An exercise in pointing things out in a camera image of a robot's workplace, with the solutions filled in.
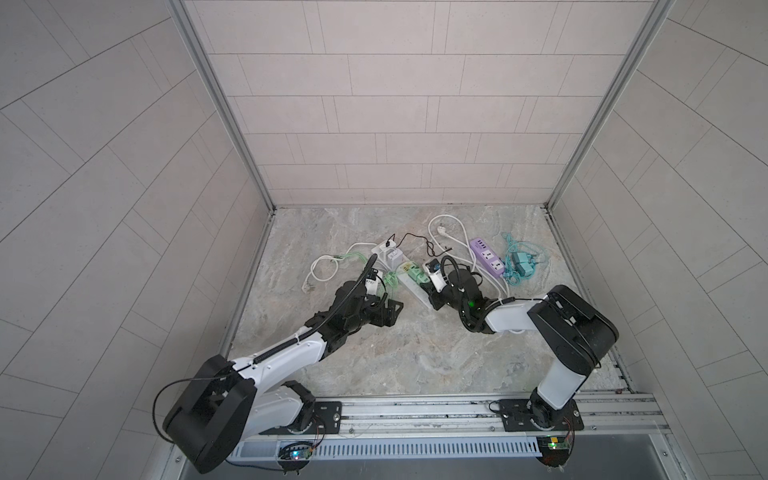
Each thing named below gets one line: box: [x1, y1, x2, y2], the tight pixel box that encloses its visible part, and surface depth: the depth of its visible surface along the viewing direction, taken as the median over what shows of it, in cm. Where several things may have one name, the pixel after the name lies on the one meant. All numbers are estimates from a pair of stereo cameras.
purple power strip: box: [470, 237, 505, 277], surface depth 101 cm
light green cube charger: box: [408, 265, 431, 284], surface depth 91 cm
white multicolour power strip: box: [371, 241, 432, 309], surface depth 93 cm
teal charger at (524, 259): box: [512, 252, 536, 268], surface depth 101 cm
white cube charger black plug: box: [379, 240, 397, 258], surface depth 96 cm
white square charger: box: [387, 249, 403, 270], surface depth 96 cm
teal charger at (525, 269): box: [514, 263, 534, 278], surface depth 98 cm
